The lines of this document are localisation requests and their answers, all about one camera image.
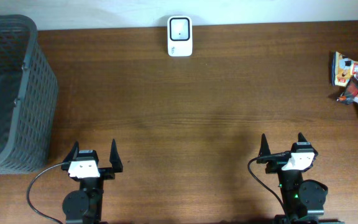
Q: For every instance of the black orange snack packet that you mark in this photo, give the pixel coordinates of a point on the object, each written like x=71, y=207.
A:
x=348, y=95

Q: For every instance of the grey plastic mesh basket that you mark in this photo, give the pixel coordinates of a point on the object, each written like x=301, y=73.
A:
x=28, y=97

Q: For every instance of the cream chocolate chip bag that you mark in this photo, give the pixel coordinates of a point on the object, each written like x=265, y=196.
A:
x=343, y=69

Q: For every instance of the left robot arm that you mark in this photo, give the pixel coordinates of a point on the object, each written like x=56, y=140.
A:
x=84, y=206

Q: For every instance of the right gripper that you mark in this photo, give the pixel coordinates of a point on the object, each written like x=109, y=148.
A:
x=272, y=168

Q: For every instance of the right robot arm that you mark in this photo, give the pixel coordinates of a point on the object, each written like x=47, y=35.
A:
x=302, y=200

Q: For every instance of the white barcode scanner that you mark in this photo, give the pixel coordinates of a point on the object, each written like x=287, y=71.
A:
x=179, y=36

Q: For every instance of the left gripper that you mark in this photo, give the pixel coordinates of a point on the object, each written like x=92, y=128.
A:
x=106, y=171

